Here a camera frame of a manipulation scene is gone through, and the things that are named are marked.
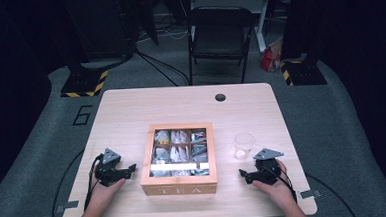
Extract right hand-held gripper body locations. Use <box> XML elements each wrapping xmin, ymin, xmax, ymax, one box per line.
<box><xmin>252</xmin><ymin>147</ymin><xmax>286</xmax><ymax>187</ymax></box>

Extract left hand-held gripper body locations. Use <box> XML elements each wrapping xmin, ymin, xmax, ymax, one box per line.
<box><xmin>92</xmin><ymin>146</ymin><xmax>128</xmax><ymax>189</ymax></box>

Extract wooden tea box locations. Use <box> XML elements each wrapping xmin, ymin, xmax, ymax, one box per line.
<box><xmin>137</xmin><ymin>120</ymin><xmax>219</xmax><ymax>198</ymax></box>

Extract person's right hand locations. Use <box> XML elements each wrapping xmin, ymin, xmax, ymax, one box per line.
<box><xmin>251</xmin><ymin>158</ymin><xmax>298</xmax><ymax>208</ymax></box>

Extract person's left hand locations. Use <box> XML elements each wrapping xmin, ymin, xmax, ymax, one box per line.
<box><xmin>87</xmin><ymin>160</ymin><xmax>129</xmax><ymax>210</ymax></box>

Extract clear plastic cup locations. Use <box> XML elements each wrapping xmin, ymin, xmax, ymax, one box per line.
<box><xmin>232</xmin><ymin>131</ymin><xmax>258</xmax><ymax>162</ymax></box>

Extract grey tape piece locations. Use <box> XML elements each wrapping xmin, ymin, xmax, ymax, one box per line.
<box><xmin>55</xmin><ymin>200</ymin><xmax>80</xmax><ymax>214</ymax></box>
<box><xmin>298</xmin><ymin>189</ymin><xmax>322</xmax><ymax>200</ymax></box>

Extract pile of assorted tea bags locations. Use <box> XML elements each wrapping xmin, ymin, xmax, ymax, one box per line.
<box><xmin>148</xmin><ymin>127</ymin><xmax>210</xmax><ymax>179</ymax></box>

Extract black stand with striped base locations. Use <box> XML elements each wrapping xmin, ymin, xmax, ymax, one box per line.
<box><xmin>58</xmin><ymin>52</ymin><xmax>110</xmax><ymax>99</ymax></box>
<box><xmin>278</xmin><ymin>52</ymin><xmax>328</xmax><ymax>88</ymax></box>

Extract red paper bag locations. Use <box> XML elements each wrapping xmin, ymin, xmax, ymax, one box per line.
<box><xmin>257</xmin><ymin>37</ymin><xmax>285</xmax><ymax>73</ymax></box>

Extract black folding chair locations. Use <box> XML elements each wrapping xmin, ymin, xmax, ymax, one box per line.
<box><xmin>185</xmin><ymin>3</ymin><xmax>259</xmax><ymax>87</ymax></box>

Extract black cabinet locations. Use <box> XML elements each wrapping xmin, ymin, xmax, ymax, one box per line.
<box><xmin>61</xmin><ymin>0</ymin><xmax>136</xmax><ymax>63</ymax></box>

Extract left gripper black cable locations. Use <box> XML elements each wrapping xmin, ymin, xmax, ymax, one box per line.
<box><xmin>47</xmin><ymin>148</ymin><xmax>108</xmax><ymax>217</ymax></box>

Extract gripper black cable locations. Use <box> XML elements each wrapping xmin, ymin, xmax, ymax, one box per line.
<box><xmin>267</xmin><ymin>159</ymin><xmax>359</xmax><ymax>217</ymax></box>
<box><xmin>47</xmin><ymin>148</ymin><xmax>108</xmax><ymax>217</ymax></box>

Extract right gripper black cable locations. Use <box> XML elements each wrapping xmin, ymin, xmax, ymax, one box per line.
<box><xmin>267</xmin><ymin>159</ymin><xmax>359</xmax><ymax>217</ymax></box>

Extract black floor cables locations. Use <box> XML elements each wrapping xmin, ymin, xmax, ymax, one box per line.
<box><xmin>134</xmin><ymin>43</ymin><xmax>191</xmax><ymax>89</ymax></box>

